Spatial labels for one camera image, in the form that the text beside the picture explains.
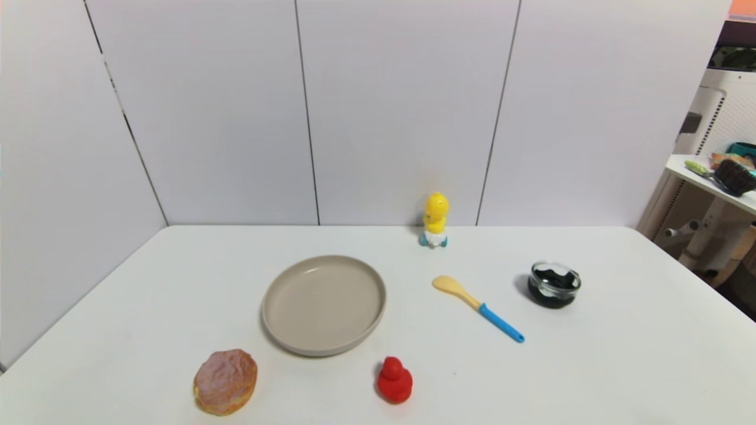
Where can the teal container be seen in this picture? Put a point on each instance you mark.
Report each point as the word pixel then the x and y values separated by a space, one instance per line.
pixel 743 148

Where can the orange snack packet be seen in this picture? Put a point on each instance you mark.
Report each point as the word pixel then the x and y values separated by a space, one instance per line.
pixel 732 159

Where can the white pegboard panel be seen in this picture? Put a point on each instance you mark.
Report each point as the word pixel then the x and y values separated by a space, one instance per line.
pixel 729 112

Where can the cream puff pastry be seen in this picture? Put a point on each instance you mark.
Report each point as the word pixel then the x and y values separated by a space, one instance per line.
pixel 225 382

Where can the beige round plate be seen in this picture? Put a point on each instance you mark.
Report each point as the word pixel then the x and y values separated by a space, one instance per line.
pixel 322 307

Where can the white side table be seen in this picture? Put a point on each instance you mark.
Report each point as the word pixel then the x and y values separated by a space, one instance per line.
pixel 709 224

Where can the yellow duck toy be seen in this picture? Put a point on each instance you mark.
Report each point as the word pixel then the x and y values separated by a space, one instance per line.
pixel 436 213

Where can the red rubber duck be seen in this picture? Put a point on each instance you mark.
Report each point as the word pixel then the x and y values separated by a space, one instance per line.
pixel 394 382

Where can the glass bowl with black contents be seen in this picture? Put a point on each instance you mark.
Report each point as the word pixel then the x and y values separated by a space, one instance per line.
pixel 553 287

